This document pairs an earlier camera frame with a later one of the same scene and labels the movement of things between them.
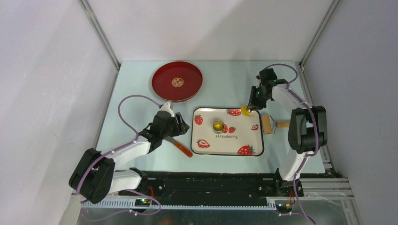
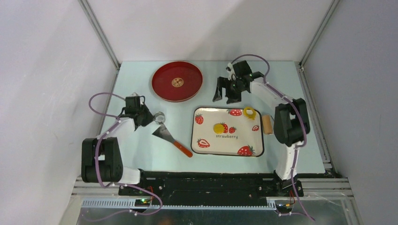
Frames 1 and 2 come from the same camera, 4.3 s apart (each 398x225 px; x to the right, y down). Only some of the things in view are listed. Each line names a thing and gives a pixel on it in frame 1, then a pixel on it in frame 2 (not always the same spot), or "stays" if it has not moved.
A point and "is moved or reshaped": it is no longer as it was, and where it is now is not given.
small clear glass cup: x=218 y=126 is moved or reshaped
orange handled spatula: x=186 y=152 stays
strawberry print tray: x=243 y=135 stays
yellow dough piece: x=218 y=125 stays
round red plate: x=177 y=81 stays
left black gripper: x=181 y=127 to x=149 y=116
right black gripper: x=253 y=104 to x=223 y=82
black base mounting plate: x=227 y=188 stays
